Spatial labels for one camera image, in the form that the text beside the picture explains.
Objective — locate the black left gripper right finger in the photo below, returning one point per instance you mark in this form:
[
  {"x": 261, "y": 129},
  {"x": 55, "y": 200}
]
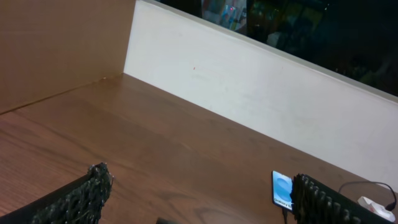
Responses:
[{"x": 314, "y": 202}]

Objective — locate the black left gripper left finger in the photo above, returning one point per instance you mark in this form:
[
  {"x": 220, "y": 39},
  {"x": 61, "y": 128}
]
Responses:
[{"x": 80, "y": 201}]

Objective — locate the blue Galaxy smartphone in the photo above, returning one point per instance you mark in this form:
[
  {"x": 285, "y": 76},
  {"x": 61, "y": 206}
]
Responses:
[{"x": 281, "y": 190}]

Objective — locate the white power strip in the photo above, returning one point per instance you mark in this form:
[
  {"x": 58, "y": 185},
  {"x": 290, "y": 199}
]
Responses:
[{"x": 376, "y": 208}]

